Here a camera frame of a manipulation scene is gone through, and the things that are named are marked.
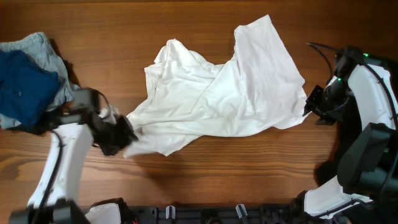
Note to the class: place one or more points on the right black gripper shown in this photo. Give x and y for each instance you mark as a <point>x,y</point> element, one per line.
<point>311,104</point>

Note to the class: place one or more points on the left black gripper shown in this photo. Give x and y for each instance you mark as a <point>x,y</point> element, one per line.
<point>129,137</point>

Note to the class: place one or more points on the white t-shirt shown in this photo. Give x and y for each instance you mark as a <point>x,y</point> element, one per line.
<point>189,97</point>

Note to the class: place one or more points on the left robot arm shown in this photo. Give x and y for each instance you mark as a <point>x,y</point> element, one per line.
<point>73,134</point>

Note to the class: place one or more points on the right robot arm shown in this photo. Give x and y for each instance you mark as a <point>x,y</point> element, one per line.
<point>359,184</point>

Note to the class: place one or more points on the black garment right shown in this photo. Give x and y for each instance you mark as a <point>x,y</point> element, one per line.
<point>347,133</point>

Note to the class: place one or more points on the folded black garment left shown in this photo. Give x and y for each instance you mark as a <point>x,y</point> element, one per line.
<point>47,122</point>

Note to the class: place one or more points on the folded light denim garment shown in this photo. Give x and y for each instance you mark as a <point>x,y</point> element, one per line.
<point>39,49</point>

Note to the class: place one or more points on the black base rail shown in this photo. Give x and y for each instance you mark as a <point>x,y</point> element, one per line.
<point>266,214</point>

